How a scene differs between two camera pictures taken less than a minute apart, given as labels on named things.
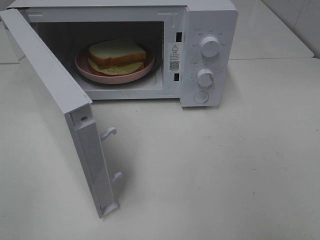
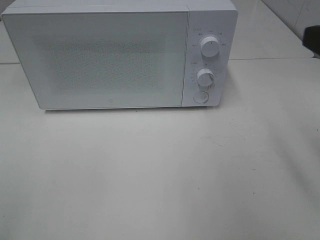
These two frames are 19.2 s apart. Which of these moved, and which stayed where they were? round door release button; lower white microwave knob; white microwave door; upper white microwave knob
Moved: white microwave door
Stayed: round door release button; upper white microwave knob; lower white microwave knob
